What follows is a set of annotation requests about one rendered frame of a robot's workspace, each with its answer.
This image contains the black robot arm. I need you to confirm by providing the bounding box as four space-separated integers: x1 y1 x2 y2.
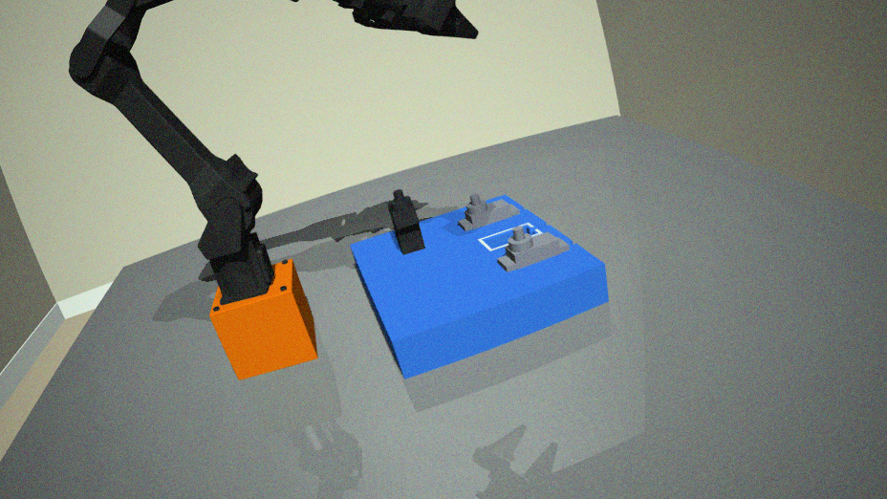
68 0 274 306

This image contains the blue rectangular platform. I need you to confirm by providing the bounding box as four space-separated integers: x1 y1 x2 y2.
350 194 609 379

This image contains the black micro servo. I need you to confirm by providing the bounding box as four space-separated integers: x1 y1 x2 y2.
388 189 425 255

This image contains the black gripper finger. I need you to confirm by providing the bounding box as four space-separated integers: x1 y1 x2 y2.
375 10 413 32
429 0 478 39

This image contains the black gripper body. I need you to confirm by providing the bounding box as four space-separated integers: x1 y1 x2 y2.
337 0 454 35

